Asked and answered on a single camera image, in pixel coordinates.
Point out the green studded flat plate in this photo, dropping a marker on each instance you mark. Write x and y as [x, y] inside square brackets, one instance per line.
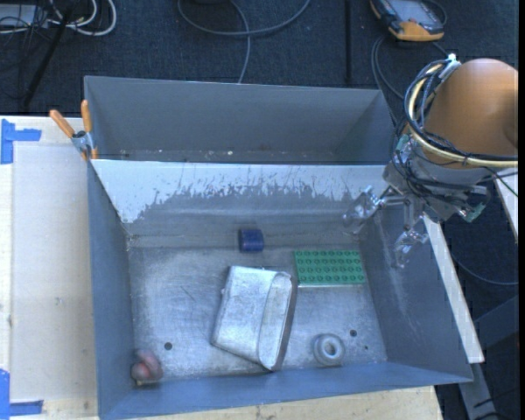
[330, 268]

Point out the pale wood flat board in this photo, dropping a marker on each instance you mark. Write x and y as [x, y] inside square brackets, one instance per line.
[52, 256]

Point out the grey metal bin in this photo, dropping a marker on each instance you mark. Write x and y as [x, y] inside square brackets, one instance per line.
[192, 304]

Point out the small dark blue block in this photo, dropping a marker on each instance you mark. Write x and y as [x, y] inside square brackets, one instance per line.
[250, 240]

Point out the red-pink toy figure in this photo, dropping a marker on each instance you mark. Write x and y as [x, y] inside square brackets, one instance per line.
[145, 366]

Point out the silver metal loaf pan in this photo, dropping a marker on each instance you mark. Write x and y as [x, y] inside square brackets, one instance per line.
[245, 309]

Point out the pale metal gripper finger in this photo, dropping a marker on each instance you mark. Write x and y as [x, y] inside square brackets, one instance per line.
[361, 210]
[409, 241]

